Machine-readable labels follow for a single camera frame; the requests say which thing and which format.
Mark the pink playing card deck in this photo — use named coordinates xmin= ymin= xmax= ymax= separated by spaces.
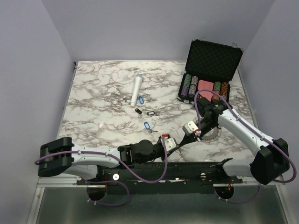
xmin=197 ymin=80 xmax=214 ymax=101

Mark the large metal keyring disc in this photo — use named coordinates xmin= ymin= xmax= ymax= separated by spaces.
xmin=201 ymin=127 xmax=222 ymax=141

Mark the black key fob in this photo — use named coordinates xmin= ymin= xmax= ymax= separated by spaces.
xmin=135 ymin=108 xmax=142 ymax=114

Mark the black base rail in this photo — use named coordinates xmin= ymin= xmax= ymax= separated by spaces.
xmin=77 ymin=161 xmax=243 ymax=196

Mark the black key tag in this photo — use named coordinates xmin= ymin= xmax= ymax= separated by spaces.
xmin=146 ymin=111 xmax=155 ymax=116

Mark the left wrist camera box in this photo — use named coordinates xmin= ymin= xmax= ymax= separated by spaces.
xmin=161 ymin=134 xmax=177 ymax=151

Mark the white microphone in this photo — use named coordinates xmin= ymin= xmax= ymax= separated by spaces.
xmin=130 ymin=74 xmax=142 ymax=107

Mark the blue key tag far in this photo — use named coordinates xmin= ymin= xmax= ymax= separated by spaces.
xmin=138 ymin=96 xmax=144 ymax=105

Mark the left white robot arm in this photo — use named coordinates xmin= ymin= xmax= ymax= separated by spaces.
xmin=34 ymin=135 xmax=178 ymax=184

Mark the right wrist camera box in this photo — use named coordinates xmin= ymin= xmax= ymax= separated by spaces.
xmin=182 ymin=121 xmax=201 ymax=136

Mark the blue key tag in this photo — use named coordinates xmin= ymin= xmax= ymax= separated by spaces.
xmin=144 ymin=122 xmax=150 ymax=130
xmin=138 ymin=96 xmax=144 ymax=105

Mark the blue key tag near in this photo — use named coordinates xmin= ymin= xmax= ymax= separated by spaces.
xmin=144 ymin=122 xmax=150 ymax=130

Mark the black poker chip case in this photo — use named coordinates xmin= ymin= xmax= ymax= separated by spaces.
xmin=177 ymin=39 xmax=243 ymax=104

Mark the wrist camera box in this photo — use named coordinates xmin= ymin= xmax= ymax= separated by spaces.
xmin=182 ymin=121 xmax=201 ymax=136
xmin=161 ymin=134 xmax=177 ymax=151

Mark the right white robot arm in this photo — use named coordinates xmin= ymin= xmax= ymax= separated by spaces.
xmin=180 ymin=98 xmax=290 ymax=185

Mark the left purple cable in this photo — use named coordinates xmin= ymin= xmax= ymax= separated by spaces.
xmin=34 ymin=134 xmax=170 ymax=207

